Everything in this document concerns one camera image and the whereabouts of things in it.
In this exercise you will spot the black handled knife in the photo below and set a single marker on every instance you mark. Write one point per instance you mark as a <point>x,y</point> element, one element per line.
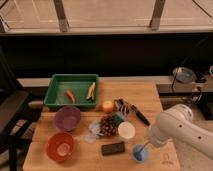
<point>140,115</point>

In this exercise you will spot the orange bowl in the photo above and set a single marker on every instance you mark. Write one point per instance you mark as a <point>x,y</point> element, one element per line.
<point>60,146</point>

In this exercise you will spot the green sponge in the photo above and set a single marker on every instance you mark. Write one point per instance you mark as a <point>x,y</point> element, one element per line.
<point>118,118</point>

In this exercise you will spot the orange carrot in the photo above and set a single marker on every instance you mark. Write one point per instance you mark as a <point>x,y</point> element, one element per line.
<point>71,96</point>

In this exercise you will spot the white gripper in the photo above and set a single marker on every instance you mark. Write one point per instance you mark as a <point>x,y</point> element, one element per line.
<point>155,136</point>

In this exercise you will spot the black chair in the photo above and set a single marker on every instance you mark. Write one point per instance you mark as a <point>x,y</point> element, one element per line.
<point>15,113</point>

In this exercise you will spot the orange apple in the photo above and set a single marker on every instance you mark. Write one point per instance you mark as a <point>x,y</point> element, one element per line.
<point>107,106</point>

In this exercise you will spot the metal bowl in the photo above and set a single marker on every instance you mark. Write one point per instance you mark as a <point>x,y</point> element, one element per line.
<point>184,75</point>

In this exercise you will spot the blue plastic cup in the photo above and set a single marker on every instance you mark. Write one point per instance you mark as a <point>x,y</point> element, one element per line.
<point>143,155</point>

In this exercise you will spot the brown pine cone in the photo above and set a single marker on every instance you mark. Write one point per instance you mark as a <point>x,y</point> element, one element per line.
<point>107,126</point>

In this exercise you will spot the purple bowl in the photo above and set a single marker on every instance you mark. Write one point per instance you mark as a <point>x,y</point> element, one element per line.
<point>67,118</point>

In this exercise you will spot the white cup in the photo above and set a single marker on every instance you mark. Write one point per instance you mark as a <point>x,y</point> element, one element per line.
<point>126,131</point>

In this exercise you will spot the yellow banana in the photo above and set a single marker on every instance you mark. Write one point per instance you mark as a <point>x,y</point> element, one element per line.
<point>91,92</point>

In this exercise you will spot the black rectangular block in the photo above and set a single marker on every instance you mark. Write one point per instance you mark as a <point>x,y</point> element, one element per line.
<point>114,148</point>

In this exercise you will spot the clear plastic bag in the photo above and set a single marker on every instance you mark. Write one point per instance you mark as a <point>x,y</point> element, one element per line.
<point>94,132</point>

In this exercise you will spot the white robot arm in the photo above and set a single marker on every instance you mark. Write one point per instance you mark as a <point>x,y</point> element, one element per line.
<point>176,122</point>

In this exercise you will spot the green plastic tray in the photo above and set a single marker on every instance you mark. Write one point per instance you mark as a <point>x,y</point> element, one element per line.
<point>78,83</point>

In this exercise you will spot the striped cloth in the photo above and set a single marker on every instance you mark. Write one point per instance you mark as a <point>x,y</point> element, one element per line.
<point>122,106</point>

